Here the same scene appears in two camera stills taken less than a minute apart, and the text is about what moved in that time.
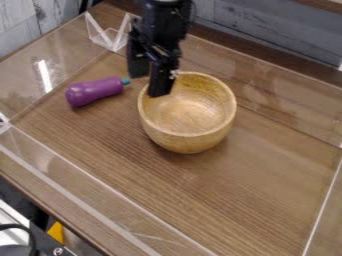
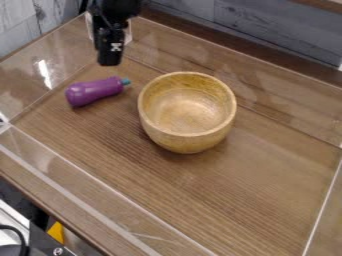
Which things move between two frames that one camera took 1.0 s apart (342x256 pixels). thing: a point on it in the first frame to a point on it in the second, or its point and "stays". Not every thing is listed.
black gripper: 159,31 to 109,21
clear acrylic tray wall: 118,226 stays
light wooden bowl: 185,122 stays
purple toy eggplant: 85,91 stays
